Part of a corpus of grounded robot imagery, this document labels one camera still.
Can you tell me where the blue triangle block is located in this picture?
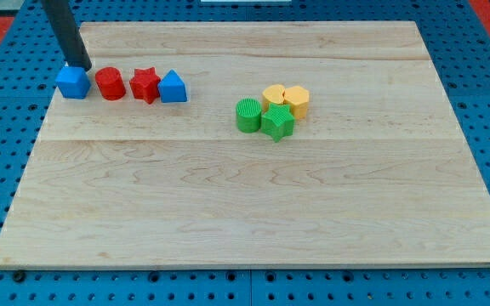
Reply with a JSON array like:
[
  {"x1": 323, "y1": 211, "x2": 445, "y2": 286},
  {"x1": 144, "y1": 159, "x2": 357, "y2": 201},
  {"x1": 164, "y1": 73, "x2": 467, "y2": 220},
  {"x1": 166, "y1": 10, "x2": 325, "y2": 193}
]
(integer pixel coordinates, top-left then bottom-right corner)
[{"x1": 157, "y1": 70, "x2": 188, "y2": 103}]

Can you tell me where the wooden board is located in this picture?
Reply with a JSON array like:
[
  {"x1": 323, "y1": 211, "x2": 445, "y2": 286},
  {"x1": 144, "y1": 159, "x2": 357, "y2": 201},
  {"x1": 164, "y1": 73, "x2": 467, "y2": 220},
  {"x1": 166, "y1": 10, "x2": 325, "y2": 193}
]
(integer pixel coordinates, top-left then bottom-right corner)
[{"x1": 0, "y1": 21, "x2": 490, "y2": 270}]

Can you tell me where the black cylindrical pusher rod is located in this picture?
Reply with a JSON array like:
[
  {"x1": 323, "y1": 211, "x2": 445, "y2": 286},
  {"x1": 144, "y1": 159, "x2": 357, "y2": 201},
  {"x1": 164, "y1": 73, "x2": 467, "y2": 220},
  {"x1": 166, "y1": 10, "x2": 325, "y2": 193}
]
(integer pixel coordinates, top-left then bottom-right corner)
[{"x1": 41, "y1": 0, "x2": 92, "y2": 71}]

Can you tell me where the red star block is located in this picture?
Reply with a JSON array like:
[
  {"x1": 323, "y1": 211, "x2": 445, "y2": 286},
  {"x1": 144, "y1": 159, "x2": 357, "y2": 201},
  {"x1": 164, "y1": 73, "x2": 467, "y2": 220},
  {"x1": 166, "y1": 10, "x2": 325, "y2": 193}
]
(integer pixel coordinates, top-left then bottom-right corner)
[{"x1": 129, "y1": 66, "x2": 161, "y2": 105}]

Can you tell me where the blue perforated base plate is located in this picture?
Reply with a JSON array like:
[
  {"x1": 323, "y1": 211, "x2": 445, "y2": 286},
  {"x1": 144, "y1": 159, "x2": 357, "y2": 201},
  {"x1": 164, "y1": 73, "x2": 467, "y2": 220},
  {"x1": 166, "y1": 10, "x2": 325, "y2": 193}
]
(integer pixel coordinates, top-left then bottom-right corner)
[{"x1": 0, "y1": 0, "x2": 490, "y2": 305}]

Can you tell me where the red cylinder block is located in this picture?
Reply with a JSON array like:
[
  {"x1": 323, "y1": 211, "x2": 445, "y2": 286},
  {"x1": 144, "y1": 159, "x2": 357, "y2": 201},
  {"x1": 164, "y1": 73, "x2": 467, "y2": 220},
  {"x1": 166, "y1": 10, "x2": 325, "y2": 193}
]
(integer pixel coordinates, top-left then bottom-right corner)
[{"x1": 94, "y1": 66, "x2": 126, "y2": 100}]

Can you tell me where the yellow hexagon block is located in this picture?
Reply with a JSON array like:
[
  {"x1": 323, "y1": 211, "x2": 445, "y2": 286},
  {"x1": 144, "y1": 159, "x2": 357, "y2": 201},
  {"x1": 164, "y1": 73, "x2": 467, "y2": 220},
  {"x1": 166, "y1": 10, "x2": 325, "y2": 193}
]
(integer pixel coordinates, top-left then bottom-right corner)
[{"x1": 283, "y1": 86, "x2": 310, "y2": 119}]

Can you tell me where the green star block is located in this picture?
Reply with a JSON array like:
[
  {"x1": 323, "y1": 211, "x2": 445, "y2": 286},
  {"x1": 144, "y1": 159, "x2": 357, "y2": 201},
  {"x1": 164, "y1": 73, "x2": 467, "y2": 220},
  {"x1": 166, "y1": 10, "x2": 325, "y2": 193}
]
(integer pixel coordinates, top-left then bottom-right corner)
[{"x1": 261, "y1": 104, "x2": 295, "y2": 142}]

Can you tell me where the green cylinder block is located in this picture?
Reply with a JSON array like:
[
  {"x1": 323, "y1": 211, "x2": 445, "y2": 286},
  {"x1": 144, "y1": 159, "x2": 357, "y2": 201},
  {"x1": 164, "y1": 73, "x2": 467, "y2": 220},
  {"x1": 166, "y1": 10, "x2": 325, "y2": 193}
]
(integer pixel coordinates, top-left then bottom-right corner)
[{"x1": 236, "y1": 98, "x2": 262, "y2": 133}]

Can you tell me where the yellow heart block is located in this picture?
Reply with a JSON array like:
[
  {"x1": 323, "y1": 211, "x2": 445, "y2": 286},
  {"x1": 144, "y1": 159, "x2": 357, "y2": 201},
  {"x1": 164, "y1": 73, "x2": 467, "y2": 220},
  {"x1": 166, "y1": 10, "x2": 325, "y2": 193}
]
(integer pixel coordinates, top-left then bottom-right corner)
[{"x1": 262, "y1": 84, "x2": 285, "y2": 112}]

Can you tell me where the blue cube block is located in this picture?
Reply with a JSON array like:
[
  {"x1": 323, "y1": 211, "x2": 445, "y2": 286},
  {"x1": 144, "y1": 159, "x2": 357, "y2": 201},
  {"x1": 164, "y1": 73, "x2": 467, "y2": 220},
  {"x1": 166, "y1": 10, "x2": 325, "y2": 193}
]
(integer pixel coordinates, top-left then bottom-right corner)
[{"x1": 55, "y1": 66, "x2": 91, "y2": 99}]

